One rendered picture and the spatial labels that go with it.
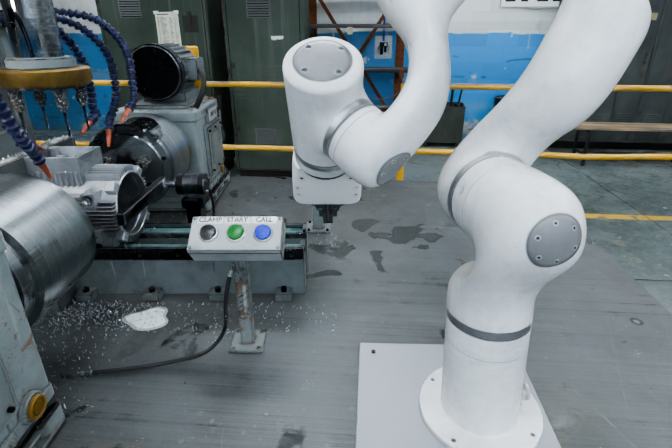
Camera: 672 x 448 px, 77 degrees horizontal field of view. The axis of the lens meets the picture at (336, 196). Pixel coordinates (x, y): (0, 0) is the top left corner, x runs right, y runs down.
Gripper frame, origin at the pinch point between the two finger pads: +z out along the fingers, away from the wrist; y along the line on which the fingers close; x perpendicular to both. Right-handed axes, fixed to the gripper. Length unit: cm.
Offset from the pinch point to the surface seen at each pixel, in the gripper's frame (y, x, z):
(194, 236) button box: 24.5, 0.6, 8.7
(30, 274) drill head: 47.1, 10.1, 2.6
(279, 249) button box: 8.8, 3.2, 8.8
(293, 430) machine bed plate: 5.7, 31.3, 18.0
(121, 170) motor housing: 49, -22, 20
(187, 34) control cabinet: 131, -284, 190
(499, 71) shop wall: -213, -384, 327
